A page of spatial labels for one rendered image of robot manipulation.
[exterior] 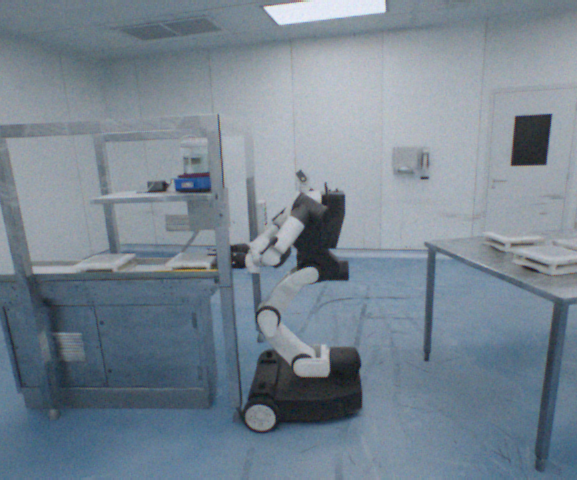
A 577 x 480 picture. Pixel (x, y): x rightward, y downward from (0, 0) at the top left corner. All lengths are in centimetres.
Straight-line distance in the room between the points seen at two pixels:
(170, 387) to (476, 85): 476
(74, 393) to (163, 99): 463
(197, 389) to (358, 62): 444
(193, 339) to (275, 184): 375
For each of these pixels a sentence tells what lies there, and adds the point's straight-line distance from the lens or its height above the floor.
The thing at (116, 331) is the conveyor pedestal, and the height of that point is 51.
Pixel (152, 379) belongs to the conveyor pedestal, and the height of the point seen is 21.
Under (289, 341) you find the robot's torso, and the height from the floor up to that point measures 43.
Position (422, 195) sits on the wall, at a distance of 556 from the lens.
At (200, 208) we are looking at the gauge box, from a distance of 228.
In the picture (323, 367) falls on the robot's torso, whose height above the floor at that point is 29.
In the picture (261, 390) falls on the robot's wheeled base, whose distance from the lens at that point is 230.
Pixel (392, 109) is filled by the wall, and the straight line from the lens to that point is 553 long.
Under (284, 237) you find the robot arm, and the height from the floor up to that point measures 109.
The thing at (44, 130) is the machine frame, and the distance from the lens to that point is 230.
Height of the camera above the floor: 147
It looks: 14 degrees down
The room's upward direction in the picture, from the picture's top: 2 degrees counter-clockwise
